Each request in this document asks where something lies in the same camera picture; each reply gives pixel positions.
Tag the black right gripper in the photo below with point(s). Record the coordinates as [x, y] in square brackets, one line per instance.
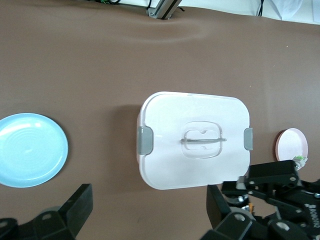
[305, 210]

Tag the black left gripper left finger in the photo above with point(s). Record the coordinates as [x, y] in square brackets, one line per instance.
[72, 210]

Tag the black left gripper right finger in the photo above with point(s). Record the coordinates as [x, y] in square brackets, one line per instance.
[222, 217]

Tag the grey box latch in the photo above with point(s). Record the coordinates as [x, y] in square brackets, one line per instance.
[248, 139]
[145, 140]

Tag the white lidded storage box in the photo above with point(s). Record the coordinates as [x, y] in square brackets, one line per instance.
[175, 170]

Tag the pink round plate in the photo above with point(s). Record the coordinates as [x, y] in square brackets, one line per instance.
[291, 143]

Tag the light blue round plate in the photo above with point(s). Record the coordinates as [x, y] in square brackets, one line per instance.
[30, 150]

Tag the green push button switch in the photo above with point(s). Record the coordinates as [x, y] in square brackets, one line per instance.
[299, 159]

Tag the aluminium camera mount post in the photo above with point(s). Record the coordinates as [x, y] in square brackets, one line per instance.
[163, 8]

